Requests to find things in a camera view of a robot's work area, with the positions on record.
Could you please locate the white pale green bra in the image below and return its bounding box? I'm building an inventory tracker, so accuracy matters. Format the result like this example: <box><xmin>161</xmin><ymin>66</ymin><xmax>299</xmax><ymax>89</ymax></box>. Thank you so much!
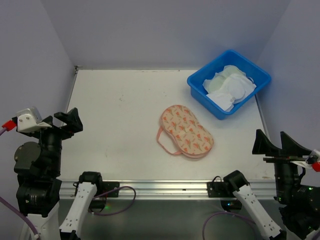
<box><xmin>202</xmin><ymin>65</ymin><xmax>257</xmax><ymax>112</ymax></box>

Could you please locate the floral peach laundry bag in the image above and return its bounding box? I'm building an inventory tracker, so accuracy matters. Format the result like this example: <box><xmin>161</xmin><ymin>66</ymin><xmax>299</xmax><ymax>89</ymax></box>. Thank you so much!
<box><xmin>156</xmin><ymin>104</ymin><xmax>215</xmax><ymax>159</ymax></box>

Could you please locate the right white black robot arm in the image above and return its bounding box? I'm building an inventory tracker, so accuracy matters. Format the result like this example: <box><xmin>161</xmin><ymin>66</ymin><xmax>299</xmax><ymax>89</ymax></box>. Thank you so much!
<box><xmin>223</xmin><ymin>129</ymin><xmax>320</xmax><ymax>240</ymax></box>

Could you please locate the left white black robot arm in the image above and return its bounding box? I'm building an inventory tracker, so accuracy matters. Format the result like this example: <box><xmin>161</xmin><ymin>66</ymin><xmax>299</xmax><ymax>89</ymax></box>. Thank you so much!
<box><xmin>12</xmin><ymin>107</ymin><xmax>103</xmax><ymax>240</ymax></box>

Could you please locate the blue plastic bin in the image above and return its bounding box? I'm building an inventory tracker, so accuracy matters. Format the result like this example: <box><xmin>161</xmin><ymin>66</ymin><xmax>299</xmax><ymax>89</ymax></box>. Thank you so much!
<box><xmin>187</xmin><ymin>50</ymin><xmax>271</xmax><ymax>120</ymax></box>

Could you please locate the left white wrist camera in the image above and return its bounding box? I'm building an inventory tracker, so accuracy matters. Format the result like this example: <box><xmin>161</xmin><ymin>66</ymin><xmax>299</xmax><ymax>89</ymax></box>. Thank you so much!
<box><xmin>16</xmin><ymin>106</ymin><xmax>52</xmax><ymax>133</ymax></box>

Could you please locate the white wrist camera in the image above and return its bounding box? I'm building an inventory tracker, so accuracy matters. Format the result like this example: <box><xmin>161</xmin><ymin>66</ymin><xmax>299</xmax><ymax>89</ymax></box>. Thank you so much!
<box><xmin>16</xmin><ymin>106</ymin><xmax>52</xmax><ymax>133</ymax></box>
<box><xmin>291</xmin><ymin>149</ymin><xmax>320</xmax><ymax>173</ymax></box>

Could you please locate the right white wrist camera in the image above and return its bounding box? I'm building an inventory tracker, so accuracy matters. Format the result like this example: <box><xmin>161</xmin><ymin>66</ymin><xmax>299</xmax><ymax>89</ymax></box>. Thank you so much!
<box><xmin>291</xmin><ymin>149</ymin><xmax>320</xmax><ymax>173</ymax></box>

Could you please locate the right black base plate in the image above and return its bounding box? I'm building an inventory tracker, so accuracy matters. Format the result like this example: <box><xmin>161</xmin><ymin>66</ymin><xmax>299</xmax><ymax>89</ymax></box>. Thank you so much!
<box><xmin>206</xmin><ymin>176</ymin><xmax>235</xmax><ymax>198</ymax></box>

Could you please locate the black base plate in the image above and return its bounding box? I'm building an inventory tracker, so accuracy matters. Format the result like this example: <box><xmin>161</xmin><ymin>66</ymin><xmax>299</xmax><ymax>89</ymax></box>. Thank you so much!
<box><xmin>95</xmin><ymin>181</ymin><xmax>120</xmax><ymax>198</ymax></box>
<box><xmin>206</xmin><ymin>176</ymin><xmax>235</xmax><ymax>198</ymax></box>

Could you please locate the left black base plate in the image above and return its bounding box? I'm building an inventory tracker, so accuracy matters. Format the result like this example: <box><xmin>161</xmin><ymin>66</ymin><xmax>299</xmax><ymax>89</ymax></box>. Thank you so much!
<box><xmin>95</xmin><ymin>181</ymin><xmax>120</xmax><ymax>198</ymax></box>

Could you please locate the aluminium mounting rail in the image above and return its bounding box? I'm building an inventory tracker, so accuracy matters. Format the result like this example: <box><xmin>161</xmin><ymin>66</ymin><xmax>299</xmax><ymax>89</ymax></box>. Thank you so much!
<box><xmin>57</xmin><ymin>178</ymin><xmax>278</xmax><ymax>201</ymax></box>

